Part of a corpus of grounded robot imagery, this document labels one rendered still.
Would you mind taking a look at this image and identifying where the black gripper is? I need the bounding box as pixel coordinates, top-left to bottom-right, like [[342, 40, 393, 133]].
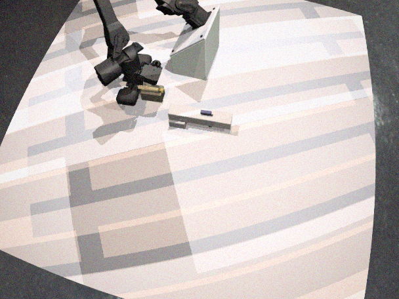
[[116, 53, 152, 106]]

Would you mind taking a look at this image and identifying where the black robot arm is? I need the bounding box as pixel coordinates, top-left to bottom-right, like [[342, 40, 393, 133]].
[[93, 0, 212, 87]]

